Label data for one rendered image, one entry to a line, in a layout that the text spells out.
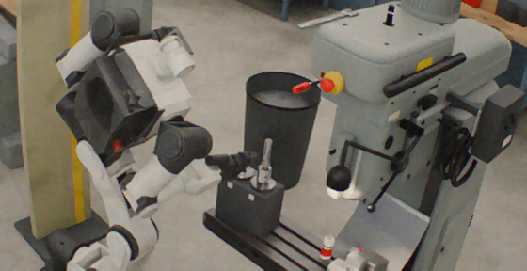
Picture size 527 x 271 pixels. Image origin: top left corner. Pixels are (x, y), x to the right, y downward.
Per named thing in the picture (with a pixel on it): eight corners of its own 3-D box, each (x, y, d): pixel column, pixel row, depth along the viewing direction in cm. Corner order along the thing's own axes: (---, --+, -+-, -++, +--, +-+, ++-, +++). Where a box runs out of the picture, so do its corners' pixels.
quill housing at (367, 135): (361, 215, 212) (383, 125, 196) (312, 184, 223) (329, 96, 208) (395, 192, 224) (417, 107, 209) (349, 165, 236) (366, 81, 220)
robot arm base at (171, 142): (168, 173, 191) (188, 140, 188) (140, 144, 196) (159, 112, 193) (199, 170, 204) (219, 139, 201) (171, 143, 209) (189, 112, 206)
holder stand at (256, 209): (259, 239, 255) (265, 197, 245) (214, 213, 266) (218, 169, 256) (279, 225, 264) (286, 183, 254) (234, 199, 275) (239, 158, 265)
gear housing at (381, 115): (382, 132, 193) (389, 101, 188) (317, 96, 206) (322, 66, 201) (439, 101, 215) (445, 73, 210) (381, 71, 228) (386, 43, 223)
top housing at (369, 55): (372, 111, 181) (382, 56, 173) (298, 72, 196) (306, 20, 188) (453, 71, 212) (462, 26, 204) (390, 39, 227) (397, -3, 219)
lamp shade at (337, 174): (321, 185, 201) (325, 167, 198) (331, 174, 207) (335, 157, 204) (343, 194, 199) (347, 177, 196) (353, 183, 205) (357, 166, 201)
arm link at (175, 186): (183, 198, 224) (135, 221, 215) (167, 172, 227) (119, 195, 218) (189, 184, 215) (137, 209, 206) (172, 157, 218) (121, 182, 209)
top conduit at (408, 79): (391, 100, 179) (393, 88, 177) (379, 93, 181) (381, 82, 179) (465, 64, 208) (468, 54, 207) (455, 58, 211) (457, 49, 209)
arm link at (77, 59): (58, 95, 216) (101, 58, 206) (43, 63, 216) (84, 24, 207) (78, 90, 226) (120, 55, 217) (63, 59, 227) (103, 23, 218)
